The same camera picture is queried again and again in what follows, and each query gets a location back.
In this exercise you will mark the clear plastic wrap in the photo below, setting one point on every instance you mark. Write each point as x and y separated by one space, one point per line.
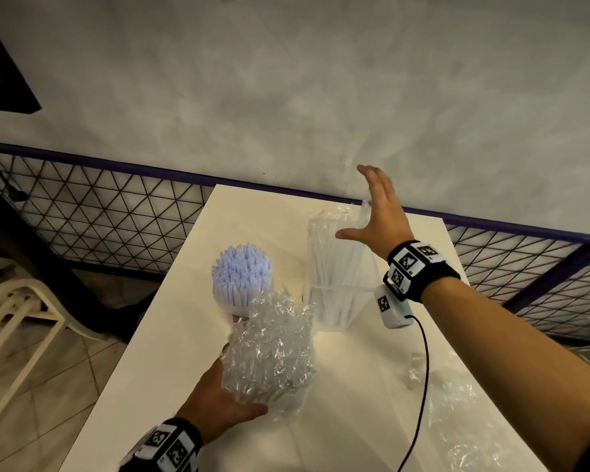
452 403

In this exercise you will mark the black right wristband with markers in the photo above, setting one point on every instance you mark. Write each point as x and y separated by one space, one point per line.
418 270

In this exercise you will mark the small bunch of blue straws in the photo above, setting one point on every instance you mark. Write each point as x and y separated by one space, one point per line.
243 270

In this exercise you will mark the person's right forearm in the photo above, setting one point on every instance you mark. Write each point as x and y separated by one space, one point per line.
511 368

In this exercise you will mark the person's right hand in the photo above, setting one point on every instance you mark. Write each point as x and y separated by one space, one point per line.
388 226

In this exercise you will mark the person's left hand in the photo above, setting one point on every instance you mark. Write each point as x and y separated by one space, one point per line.
211 408

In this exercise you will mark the clear square plastic box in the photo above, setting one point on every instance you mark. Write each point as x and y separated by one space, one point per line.
314 309

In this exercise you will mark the round clear plastic cup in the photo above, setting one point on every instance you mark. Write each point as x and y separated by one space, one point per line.
226 307

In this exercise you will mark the white plastic chair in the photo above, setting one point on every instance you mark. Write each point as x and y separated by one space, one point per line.
29 292

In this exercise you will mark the black wall screen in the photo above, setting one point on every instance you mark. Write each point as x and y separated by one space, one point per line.
2 78

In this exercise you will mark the pack of clear straws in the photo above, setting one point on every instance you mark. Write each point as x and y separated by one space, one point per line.
270 349

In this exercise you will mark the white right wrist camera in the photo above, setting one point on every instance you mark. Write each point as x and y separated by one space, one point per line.
393 309

